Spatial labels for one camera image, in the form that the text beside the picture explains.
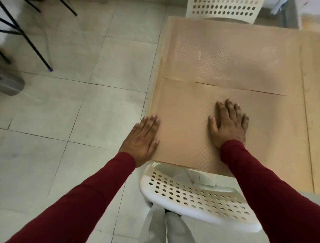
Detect person's right hand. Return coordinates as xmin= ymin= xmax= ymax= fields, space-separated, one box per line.
xmin=208 ymin=98 xmax=250 ymax=150

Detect person's left hand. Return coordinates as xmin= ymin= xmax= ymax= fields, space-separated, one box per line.
xmin=118 ymin=114 xmax=161 ymax=168

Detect person's left forearm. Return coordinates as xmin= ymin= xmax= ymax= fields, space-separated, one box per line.
xmin=5 ymin=152 xmax=137 ymax=243

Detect person's right forearm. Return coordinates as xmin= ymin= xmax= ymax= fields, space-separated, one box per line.
xmin=219 ymin=139 xmax=320 ymax=243

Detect beige textured table mat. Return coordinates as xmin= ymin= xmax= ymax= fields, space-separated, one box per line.
xmin=149 ymin=77 xmax=315 ymax=194
xmin=162 ymin=17 xmax=304 ymax=96

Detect white perforated plastic chair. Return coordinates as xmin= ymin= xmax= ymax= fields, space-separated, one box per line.
xmin=139 ymin=162 xmax=262 ymax=233
xmin=185 ymin=0 xmax=265 ymax=25

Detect person's white trousers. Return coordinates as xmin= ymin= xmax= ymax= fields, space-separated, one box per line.
xmin=138 ymin=203 xmax=196 ymax=243

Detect grey round object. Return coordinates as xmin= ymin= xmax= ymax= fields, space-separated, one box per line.
xmin=0 ymin=70 xmax=25 ymax=96

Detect black metal stand legs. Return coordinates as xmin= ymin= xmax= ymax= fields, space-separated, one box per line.
xmin=0 ymin=0 xmax=78 ymax=72

